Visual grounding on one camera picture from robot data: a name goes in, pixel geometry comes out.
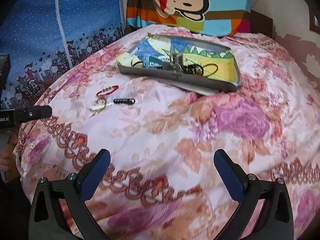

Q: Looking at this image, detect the left hand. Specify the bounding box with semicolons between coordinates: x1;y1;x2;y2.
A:
0;134;20;182

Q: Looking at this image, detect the grey jewelry tray box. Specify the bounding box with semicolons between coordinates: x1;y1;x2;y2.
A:
117;34;241;93

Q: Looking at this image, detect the jewelry pile in tray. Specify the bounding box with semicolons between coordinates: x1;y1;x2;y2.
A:
131;53;204;76

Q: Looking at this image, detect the dark wooden headboard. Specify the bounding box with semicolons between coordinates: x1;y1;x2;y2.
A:
249;10;273;38

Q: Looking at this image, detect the white hair clip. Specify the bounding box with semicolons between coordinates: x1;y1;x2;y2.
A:
91;102;114;111

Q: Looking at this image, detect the black hair tie ring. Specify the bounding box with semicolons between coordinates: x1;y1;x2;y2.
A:
201;63;219;78

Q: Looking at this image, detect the floral pink bed quilt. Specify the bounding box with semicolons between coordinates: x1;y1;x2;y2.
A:
14;26;319;239

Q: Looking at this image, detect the red string bracelet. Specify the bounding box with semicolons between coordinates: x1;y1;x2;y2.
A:
96;84;120;98

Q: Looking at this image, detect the black hair clip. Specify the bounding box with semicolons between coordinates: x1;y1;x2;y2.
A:
113;98;136;105

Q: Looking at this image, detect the striped monkey cartoon blanket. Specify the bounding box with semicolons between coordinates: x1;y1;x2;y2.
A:
126;0;251;37

